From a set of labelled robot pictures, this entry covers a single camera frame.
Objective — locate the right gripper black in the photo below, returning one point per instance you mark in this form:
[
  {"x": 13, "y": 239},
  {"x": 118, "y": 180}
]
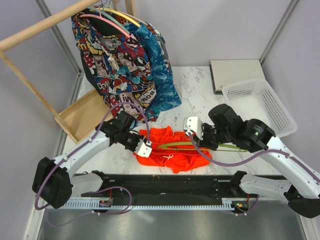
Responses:
[{"x": 204, "y": 142}]

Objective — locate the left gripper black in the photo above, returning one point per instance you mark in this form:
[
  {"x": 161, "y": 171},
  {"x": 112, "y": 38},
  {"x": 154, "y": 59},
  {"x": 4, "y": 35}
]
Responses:
[{"x": 138, "y": 137}]

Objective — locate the orange mesh shorts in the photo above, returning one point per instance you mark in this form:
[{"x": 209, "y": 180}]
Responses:
[{"x": 172, "y": 149}]

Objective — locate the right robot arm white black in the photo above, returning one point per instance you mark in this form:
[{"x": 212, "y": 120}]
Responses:
[{"x": 300, "y": 189}]

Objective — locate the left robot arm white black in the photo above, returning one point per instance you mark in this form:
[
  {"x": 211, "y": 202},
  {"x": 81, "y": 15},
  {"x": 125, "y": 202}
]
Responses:
[{"x": 56, "y": 180}]

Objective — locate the blue leaf print shorts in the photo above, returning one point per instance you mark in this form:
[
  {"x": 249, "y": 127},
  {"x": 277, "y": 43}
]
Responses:
[{"x": 167, "y": 96}]

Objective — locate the comic print shorts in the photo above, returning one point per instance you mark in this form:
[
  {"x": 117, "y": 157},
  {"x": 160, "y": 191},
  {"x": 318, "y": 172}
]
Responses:
[{"x": 116, "y": 66}]

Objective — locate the pink clothes hanger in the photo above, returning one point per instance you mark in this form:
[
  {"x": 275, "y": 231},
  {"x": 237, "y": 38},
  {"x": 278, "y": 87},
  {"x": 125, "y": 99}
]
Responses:
[{"x": 111, "y": 23}]

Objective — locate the mint green clothes hanger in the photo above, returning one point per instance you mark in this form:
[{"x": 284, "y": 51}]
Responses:
[{"x": 108, "y": 16}]

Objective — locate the yellow clothes hanger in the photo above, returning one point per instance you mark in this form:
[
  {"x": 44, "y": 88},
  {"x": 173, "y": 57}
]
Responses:
[{"x": 127, "y": 16}]

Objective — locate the wooden clothes rack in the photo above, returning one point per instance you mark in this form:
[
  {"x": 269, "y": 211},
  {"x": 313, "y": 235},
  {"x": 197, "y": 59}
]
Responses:
[{"x": 36, "y": 76}]

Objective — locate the white plastic basket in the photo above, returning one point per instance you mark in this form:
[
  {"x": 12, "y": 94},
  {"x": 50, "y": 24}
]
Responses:
[{"x": 256, "y": 99}]

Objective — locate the grey flat box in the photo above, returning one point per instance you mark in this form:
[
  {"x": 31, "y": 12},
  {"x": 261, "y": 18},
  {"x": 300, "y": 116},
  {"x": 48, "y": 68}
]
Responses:
[{"x": 225, "y": 72}]

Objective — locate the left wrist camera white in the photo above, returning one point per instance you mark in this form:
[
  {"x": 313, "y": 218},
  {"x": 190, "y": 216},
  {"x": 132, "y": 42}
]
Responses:
[{"x": 144, "y": 148}]

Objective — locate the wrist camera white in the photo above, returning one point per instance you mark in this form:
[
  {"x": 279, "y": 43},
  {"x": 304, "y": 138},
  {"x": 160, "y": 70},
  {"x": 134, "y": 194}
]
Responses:
[
  {"x": 193, "y": 125},
  {"x": 144, "y": 148}
]

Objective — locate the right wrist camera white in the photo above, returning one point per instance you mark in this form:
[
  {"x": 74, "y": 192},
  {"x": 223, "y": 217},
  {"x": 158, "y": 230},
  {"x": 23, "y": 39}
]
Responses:
[{"x": 193, "y": 125}]

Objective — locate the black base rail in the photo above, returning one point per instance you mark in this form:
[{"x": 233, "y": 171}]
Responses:
[{"x": 209, "y": 186}]

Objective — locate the white slotted cable duct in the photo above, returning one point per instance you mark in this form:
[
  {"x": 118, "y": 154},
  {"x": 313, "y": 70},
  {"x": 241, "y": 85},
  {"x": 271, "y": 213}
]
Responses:
[{"x": 99, "y": 205}]

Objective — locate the aluminium frame profile right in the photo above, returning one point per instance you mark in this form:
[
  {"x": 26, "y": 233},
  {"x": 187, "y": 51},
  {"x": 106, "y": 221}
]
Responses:
[{"x": 278, "y": 30}]

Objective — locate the aluminium frame profile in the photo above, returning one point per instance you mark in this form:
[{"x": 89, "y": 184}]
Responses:
[
  {"x": 278, "y": 30},
  {"x": 43, "y": 8}
]

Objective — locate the aluminium frame profile left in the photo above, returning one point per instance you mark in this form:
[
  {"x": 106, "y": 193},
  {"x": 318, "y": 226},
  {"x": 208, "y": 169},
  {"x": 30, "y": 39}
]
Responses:
[{"x": 43, "y": 8}]

